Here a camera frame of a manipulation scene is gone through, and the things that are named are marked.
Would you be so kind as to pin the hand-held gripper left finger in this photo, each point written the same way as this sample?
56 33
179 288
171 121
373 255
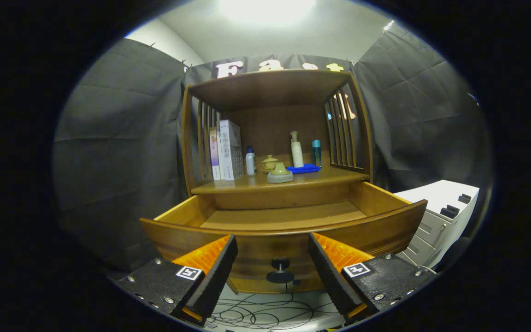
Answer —
217 276

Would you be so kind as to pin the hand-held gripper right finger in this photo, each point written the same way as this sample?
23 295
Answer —
330 276

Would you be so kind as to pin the brown wooden drawer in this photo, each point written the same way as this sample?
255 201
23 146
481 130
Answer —
256 256

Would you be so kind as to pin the cream scrubbing brush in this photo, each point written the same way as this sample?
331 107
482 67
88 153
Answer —
280 175

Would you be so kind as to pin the wooden countertop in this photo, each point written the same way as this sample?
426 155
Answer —
316 177

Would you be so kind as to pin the white drawer unit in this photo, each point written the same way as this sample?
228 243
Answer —
431 198

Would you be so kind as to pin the brown wooden cabinet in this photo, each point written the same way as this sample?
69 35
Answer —
274 124

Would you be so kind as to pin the folded blue cloth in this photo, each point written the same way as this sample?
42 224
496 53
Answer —
304 168

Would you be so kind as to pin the white bottle blue cap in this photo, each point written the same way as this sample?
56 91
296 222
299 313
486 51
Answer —
250 163

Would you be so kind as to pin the thin purple book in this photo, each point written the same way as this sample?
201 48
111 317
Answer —
214 157

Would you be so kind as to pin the clear blue bottle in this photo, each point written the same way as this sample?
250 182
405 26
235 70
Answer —
316 154

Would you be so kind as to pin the yellow lidded teacup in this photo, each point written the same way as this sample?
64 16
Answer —
268 162

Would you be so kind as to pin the thick white book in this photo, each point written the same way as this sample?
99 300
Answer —
229 150

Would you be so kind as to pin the cream pump bottle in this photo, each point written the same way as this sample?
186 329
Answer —
297 152

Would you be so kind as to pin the black backdrop cloth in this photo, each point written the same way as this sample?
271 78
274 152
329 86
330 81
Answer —
118 152

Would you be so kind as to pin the small ceiling spotlight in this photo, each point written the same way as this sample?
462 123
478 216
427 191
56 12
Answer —
388 26

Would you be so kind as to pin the ceiling light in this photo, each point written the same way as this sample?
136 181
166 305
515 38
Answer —
265 9

